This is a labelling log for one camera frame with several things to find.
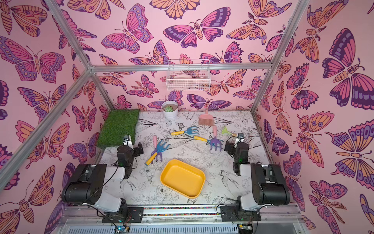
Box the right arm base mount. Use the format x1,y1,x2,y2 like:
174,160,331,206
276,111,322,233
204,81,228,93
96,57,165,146
216,204,262,222

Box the white wire wall basket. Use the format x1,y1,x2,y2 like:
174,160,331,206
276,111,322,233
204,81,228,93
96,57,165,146
165,59,211,92

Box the yellow plastic storage tray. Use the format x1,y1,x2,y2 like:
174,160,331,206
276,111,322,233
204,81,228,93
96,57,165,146
160,160,206,199

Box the blue fork yellow handle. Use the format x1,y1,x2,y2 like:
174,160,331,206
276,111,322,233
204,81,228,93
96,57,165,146
171,126,199,136
193,136,210,144

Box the green hoe wooden handle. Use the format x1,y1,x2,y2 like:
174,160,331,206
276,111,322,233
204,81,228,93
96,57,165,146
221,126,237,137

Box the blue rake yellow handle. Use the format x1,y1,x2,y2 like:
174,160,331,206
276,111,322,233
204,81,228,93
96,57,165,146
145,140,170,166

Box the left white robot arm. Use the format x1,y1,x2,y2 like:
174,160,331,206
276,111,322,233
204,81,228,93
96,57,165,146
60,136,144,216

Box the green artificial grass mat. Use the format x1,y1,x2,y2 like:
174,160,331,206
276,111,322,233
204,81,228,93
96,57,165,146
96,109,140,148

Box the pink hand brush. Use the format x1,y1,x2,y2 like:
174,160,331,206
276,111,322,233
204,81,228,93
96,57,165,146
198,109,214,126

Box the white pot with succulent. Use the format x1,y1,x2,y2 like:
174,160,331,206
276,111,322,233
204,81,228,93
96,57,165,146
161,100,179,121

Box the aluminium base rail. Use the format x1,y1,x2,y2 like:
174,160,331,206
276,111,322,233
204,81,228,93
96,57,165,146
53,204,308,234

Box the purple rake pink handle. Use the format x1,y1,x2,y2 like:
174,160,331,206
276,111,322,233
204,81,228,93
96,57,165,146
209,125,223,152
151,135,163,161

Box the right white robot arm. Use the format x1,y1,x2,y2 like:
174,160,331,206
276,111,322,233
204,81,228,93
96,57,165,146
224,134,291,213

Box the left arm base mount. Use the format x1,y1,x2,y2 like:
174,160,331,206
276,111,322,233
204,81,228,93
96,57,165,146
102,207,144,224

